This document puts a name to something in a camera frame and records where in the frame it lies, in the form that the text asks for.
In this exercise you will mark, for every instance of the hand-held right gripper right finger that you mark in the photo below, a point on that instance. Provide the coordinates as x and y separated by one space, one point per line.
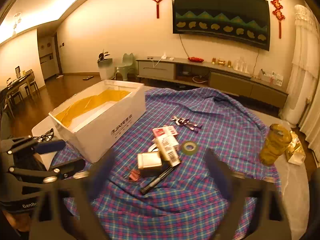
217 170

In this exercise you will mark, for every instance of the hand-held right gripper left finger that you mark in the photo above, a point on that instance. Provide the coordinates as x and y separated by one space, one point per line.
105 167

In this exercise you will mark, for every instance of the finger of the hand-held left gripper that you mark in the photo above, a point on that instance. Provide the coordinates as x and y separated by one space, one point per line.
50 147
72 166

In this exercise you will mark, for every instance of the white cardboard box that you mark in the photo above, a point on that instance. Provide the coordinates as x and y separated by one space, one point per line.
105 132

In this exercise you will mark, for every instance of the white power adapter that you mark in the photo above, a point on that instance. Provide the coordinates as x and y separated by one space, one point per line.
150 163

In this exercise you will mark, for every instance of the white cream tube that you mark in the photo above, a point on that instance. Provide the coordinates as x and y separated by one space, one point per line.
167 152

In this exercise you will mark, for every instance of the black eyeglasses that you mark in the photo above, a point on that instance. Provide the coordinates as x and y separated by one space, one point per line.
47 136

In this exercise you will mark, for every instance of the red clips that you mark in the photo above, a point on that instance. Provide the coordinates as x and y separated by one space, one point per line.
135 175

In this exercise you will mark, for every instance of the green tape roll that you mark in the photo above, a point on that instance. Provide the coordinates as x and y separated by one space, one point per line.
183 148

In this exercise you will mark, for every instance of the blue plaid shirt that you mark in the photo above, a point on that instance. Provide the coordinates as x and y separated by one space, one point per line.
187 205

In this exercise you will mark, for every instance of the white small carton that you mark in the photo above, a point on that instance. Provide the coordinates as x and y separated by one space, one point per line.
173 142

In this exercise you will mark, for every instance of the black pen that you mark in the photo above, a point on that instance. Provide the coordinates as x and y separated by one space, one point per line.
155 181

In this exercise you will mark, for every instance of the yellow plastic liner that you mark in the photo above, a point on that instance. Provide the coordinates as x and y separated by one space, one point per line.
82 105

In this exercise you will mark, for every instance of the silver toy figure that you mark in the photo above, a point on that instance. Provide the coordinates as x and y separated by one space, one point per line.
185 123

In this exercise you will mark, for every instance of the yellow oil bottle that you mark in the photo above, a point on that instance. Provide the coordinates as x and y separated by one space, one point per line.
273 145

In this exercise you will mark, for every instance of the dining chair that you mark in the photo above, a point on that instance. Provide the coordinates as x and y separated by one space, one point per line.
32 82

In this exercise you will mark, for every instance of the red and white small box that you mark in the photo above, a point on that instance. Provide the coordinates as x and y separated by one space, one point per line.
162 131

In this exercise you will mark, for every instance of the dining table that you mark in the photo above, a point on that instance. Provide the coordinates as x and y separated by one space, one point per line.
20 80

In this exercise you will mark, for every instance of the gold foil bag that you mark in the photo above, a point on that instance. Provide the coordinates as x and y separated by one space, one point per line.
297 155

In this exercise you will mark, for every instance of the grey television cabinet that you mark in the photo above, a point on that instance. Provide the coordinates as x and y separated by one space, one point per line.
225 80

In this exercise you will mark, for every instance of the white cylindrical bin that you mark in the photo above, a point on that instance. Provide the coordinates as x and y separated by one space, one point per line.
106 70

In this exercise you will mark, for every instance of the dark leafy plant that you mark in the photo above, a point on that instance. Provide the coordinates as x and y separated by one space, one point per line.
103 56

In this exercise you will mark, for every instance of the clear glass cups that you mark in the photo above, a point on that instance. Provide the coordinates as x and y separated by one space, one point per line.
241 66

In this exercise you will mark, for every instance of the white desk organizer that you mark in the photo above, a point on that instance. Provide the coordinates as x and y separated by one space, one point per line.
272 78

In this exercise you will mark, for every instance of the green plastic chair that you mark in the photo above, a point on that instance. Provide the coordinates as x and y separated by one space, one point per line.
127 62

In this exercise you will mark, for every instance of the amber glass jars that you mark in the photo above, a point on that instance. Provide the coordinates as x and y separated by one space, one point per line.
221 62

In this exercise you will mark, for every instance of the red dish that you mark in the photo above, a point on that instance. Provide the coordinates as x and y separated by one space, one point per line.
195 59

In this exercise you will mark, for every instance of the pendant ceiling lamp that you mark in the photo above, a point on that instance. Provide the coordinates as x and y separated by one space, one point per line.
16 22

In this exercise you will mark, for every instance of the white curtain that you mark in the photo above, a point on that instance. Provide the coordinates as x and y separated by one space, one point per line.
302 67

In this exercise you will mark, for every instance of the wall television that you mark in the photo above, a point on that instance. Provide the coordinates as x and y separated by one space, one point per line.
220 10

